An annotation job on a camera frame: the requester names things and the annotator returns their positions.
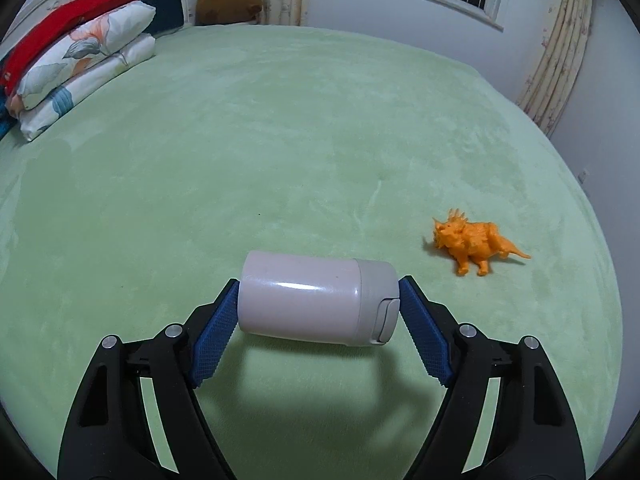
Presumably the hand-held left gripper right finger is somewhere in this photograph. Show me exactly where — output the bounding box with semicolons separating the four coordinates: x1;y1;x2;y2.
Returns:
398;275;586;480

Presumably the white tumbler bottle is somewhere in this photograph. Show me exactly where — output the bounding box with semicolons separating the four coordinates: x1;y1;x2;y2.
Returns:
237;250;401;348

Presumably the floral white pillow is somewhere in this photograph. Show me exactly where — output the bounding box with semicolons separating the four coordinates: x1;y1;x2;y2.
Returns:
19;35;157;142
17;0;156;110

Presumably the green bed blanket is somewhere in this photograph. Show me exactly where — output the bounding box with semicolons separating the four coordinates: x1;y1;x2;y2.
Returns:
0;25;621;480

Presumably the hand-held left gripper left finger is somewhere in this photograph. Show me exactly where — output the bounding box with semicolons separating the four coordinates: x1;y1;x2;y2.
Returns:
57;278;241;480

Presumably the orange dinosaur toy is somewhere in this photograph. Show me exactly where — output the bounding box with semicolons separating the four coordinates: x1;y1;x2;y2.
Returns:
425;208;532;277

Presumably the red pillow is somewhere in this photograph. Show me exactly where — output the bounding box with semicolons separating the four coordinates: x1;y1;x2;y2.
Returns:
0;0;151;96

